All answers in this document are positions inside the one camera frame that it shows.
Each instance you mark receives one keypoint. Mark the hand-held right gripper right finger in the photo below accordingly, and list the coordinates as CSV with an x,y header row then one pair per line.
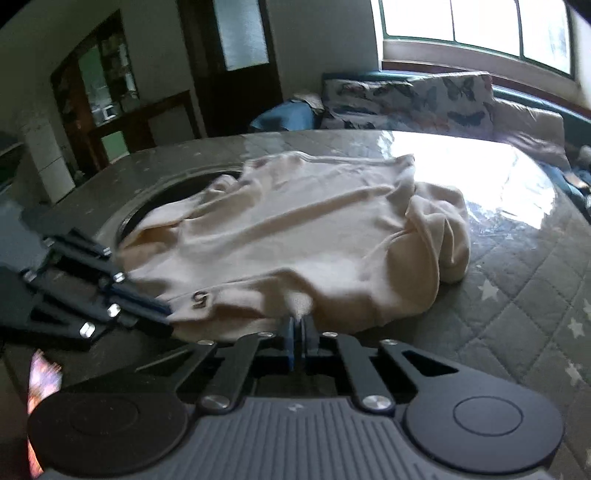
x,y
308,344

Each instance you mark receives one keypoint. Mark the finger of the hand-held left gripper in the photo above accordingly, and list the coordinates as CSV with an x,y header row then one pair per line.
x,y
138,295
147,325

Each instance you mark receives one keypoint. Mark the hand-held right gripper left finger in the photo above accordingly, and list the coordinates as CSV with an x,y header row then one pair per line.
x,y
288,346

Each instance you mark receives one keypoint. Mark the cream sweater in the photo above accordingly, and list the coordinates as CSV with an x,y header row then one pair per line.
x,y
300,230

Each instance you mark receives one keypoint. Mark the phone with lit screen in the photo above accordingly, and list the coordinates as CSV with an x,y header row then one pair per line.
x,y
42,383

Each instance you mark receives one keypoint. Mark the white refrigerator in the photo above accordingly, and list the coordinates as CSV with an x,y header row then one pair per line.
x,y
46,161

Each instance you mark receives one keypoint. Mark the dark wooden cabinet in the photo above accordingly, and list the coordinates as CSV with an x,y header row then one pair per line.
x,y
134,120

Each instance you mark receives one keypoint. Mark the blue cushion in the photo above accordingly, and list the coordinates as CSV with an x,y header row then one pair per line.
x,y
281,117

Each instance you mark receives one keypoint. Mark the dark wooden door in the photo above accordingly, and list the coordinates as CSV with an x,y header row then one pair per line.
x,y
240,87

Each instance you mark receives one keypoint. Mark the small beige cloth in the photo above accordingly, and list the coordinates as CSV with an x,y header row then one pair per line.
x,y
308,101

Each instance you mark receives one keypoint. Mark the beige cushion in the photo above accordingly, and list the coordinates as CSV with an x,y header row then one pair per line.
x,y
531,127

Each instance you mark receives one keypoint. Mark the window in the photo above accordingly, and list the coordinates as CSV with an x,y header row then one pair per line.
x,y
471,21

